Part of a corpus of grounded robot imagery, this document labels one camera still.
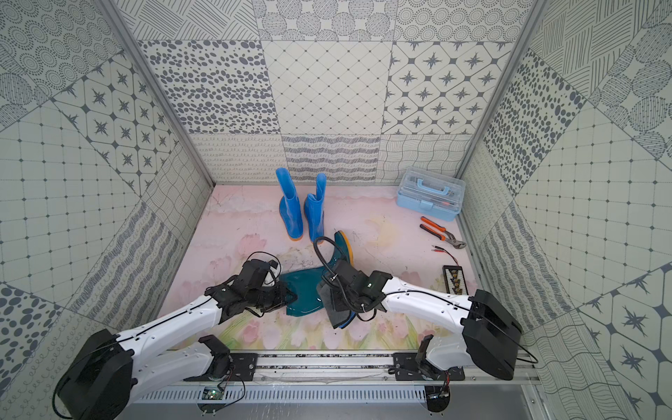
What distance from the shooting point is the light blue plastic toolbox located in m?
1.05

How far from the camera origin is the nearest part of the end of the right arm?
57 cm

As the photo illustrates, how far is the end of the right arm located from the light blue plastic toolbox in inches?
21.1

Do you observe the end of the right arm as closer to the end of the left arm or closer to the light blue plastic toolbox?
the end of the left arm
